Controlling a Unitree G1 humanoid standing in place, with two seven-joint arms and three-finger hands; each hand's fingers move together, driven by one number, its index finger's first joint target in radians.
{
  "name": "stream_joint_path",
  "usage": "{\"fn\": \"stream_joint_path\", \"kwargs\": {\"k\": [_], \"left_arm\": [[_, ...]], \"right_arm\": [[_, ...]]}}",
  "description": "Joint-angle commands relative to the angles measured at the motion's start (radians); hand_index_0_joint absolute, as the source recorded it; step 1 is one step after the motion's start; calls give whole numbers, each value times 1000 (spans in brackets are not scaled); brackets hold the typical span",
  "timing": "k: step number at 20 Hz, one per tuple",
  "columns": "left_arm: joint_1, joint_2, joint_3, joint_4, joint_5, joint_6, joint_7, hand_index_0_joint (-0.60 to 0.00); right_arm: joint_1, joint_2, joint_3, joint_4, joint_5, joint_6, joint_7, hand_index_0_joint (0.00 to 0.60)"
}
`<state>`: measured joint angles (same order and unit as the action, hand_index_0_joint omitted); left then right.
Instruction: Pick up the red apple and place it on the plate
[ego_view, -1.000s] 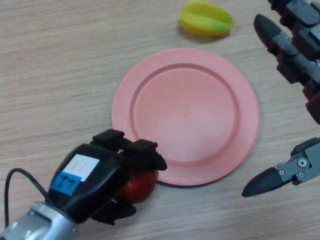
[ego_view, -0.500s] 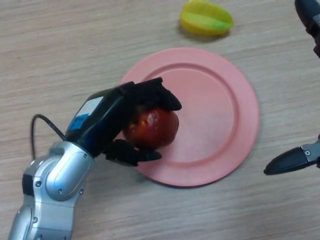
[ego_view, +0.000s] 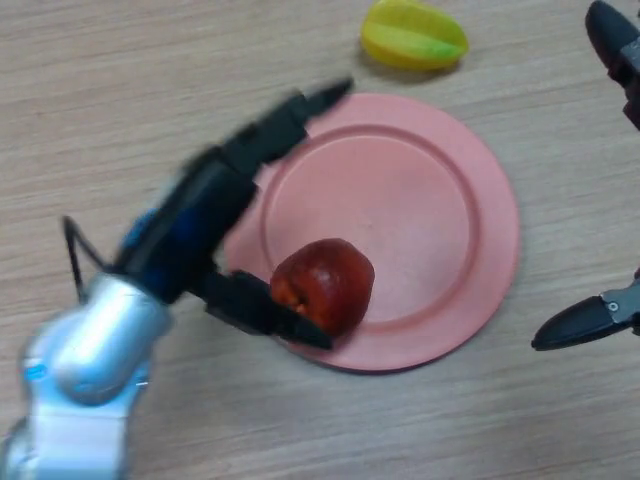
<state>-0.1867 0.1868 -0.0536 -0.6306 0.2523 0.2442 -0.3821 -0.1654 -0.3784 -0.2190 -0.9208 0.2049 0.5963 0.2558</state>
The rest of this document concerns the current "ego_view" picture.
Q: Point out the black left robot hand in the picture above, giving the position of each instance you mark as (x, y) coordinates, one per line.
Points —
(200, 210)

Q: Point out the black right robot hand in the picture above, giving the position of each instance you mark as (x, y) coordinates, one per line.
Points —
(615, 35)

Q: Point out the red apple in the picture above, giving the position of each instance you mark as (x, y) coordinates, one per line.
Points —
(335, 285)

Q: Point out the pink round plate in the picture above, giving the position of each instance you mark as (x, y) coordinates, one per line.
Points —
(400, 200)

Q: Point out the yellow green starfruit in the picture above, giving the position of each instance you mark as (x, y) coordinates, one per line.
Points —
(410, 37)

